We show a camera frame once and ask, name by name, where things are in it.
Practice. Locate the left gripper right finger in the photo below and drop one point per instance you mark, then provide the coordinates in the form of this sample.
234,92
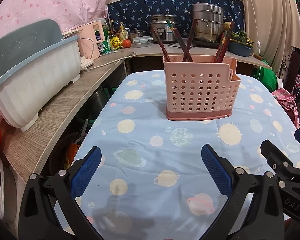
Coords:
232,182

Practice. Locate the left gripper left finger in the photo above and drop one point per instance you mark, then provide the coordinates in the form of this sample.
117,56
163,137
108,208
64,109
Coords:
70,184

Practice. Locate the dark red chopstick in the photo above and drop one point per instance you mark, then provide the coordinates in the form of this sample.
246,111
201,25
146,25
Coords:
190,39

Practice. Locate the pink floral cloth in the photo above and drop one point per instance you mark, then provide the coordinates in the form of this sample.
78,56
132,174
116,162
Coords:
287,102

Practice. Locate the grey wooden counter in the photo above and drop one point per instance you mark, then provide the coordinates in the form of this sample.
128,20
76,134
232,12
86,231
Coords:
65,97

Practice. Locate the green plastic bag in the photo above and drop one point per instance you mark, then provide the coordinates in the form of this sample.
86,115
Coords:
267,77

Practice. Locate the blue planet-print tablecloth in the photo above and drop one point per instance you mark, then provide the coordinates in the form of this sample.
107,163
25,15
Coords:
151,182

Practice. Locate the pink perforated utensil basket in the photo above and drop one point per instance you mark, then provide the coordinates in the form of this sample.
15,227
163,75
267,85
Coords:
200,90

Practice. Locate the white dish rack bin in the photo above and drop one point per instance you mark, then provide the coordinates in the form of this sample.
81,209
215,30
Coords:
31,84

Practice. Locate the blue vegetable basin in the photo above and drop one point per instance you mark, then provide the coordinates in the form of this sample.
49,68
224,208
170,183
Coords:
239,49

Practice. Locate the red chopstick in basket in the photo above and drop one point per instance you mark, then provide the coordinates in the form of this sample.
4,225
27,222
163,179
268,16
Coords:
223,46

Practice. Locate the beige hanging curtain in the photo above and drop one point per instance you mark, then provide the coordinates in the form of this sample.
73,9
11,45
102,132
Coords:
275,25

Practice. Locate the stacked steel steamer pot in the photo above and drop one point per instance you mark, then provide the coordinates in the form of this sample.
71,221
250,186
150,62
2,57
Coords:
210,23

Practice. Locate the dark brown chopstick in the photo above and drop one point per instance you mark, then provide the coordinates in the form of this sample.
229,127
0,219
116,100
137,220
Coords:
166,56

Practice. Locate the grey-blue dish rack lid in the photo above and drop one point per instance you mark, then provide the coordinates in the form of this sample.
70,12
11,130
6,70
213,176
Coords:
24,42

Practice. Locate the pink electric kettle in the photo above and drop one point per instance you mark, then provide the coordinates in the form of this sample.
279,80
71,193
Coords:
90,35

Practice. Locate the red tomato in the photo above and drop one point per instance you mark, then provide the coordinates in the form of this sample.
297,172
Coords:
126,43

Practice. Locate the clear food container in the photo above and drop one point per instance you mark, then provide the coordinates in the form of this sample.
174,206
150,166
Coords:
142,41

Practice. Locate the yellow oil bottle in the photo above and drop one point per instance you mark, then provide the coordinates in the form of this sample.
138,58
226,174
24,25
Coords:
122,32

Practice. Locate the steel rice cooker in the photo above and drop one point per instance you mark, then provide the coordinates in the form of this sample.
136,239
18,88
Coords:
158,22

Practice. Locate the pink dotted curtain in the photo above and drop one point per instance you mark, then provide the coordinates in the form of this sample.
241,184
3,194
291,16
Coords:
68,14

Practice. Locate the navy floral backsplash cloth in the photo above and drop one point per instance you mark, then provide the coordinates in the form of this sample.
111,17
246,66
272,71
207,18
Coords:
137,13

